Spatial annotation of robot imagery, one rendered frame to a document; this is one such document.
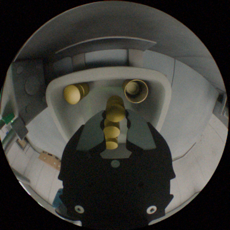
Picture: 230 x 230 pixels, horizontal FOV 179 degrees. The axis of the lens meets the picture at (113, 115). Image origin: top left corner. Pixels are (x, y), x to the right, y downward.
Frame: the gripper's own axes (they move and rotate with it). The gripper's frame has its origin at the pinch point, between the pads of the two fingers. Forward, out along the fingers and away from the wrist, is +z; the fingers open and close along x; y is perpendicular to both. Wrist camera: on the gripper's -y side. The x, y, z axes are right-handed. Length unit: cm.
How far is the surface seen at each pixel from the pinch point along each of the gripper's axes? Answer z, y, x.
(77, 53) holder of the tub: 4.2, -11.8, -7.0
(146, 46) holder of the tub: 1.8, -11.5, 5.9
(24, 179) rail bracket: -14.7, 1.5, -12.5
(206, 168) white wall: -82, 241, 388
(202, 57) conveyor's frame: -4.0, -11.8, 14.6
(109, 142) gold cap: -0.8, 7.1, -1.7
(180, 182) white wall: -63, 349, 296
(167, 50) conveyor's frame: 1.6, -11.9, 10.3
